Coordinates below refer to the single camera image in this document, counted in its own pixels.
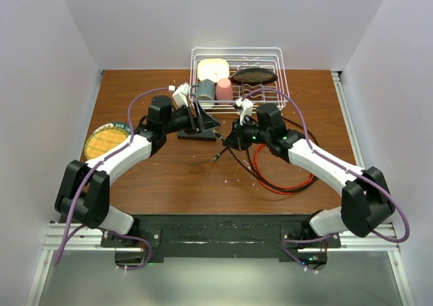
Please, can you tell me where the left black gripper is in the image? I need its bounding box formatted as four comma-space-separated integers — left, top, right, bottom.
163, 101, 220, 135

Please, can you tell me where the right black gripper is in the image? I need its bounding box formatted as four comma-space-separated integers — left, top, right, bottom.
223, 115, 271, 152

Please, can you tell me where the black network switch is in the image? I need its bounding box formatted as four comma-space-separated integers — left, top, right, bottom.
177, 130, 216, 141

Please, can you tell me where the black ethernet cable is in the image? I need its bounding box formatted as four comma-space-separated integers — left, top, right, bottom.
210, 111, 321, 196

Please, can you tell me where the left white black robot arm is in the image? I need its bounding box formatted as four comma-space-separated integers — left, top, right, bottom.
55, 95, 221, 246

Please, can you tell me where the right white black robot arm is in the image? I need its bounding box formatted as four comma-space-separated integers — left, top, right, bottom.
223, 99, 395, 247

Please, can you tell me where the grey mug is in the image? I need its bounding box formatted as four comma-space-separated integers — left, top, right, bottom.
191, 79, 216, 101

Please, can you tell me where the pink cup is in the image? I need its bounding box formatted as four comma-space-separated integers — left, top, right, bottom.
215, 79, 233, 104

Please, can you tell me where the cream square plate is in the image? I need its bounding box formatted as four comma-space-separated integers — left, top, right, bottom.
197, 58, 229, 83

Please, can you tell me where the dark brown oval bowl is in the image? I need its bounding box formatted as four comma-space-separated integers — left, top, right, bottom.
229, 68, 278, 86

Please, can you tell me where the round yellow green coaster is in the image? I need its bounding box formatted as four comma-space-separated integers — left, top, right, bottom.
83, 122, 131, 160

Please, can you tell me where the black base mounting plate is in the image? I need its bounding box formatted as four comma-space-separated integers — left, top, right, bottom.
101, 215, 355, 270

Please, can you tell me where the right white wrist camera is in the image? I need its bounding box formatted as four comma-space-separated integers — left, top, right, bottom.
233, 97, 254, 126

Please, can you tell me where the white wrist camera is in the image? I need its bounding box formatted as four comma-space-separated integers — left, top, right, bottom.
168, 83, 191, 108
233, 97, 254, 126

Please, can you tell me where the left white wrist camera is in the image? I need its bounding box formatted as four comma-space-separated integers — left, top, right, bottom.
168, 83, 191, 108

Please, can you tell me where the white wire dish rack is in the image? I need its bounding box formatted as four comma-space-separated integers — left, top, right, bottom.
190, 47, 290, 114

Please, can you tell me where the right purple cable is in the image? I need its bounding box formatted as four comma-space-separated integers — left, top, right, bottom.
240, 87, 411, 275

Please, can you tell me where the purple cable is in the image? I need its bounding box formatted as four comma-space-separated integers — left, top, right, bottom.
52, 85, 175, 271
240, 87, 411, 275

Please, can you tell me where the red ethernet cable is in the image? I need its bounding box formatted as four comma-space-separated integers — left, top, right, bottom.
252, 143, 314, 195

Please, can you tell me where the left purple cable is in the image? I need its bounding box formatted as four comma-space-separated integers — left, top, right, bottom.
52, 85, 175, 271

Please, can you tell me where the aluminium frame rail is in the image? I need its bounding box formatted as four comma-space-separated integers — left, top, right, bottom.
25, 70, 415, 306

